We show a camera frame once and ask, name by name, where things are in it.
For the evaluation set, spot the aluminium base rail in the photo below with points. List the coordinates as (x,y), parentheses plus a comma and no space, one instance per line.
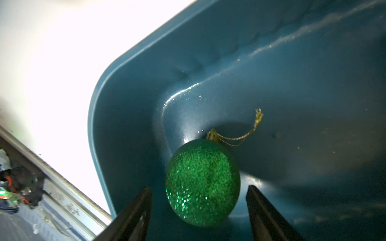
(40,202)

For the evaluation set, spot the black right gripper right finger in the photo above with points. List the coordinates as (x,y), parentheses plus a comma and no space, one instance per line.
(267,223)

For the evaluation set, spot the teal plastic tray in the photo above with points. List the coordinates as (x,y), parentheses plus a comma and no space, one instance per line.
(316,69)

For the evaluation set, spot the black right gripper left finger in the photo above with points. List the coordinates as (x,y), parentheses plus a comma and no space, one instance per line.
(133,221)

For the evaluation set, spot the green glitter ball ornament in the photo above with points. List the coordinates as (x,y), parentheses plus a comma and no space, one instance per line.
(203,181)

